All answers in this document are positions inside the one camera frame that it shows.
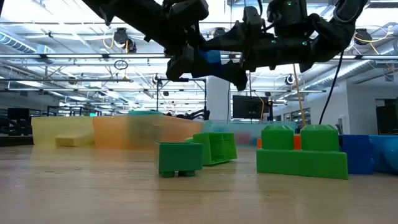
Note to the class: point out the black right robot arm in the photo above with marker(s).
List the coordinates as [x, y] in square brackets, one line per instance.
[339, 34]

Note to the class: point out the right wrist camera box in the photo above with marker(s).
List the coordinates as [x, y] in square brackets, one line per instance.
[289, 15]

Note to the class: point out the black background rig frame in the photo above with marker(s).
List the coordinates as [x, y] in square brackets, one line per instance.
[182, 80]

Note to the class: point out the small dark green block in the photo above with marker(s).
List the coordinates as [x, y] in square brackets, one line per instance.
[178, 157]

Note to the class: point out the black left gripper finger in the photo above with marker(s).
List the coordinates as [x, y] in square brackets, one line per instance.
[182, 65]

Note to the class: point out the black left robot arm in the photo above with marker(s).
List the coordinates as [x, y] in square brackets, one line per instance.
[124, 12]

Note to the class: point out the orange toy block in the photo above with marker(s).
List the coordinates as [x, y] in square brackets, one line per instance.
[297, 142]

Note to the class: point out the dark blue toy block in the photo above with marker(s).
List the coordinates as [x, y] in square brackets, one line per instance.
[356, 155]

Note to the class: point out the black metal table frame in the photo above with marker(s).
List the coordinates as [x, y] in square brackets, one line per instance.
[15, 140]

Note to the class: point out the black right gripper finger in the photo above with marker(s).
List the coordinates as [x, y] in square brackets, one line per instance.
[236, 74]
[227, 40]

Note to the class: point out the light blue toy block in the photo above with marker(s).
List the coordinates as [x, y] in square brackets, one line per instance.
[385, 154]

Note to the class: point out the black background robot arm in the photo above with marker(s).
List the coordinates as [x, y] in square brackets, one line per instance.
[199, 115]

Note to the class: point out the yellow translucent plastic bin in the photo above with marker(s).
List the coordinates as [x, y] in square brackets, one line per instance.
[62, 127]

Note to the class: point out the black monitor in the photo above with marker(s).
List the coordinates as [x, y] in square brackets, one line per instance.
[18, 113]
[250, 107]
[387, 116]

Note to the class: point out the green toy block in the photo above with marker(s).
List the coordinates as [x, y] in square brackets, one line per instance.
[217, 147]

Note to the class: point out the orange translucent plastic bin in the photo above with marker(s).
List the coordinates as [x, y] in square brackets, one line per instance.
[180, 133]

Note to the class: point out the large green two-stud block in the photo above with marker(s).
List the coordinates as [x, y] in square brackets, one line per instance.
[301, 161]

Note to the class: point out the teal translucent plastic bin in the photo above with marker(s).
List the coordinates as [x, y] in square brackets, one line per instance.
[248, 127]

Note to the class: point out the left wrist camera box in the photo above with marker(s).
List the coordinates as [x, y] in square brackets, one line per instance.
[189, 11]

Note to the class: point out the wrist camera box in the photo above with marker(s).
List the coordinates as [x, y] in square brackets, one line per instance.
[289, 15]
[189, 11]

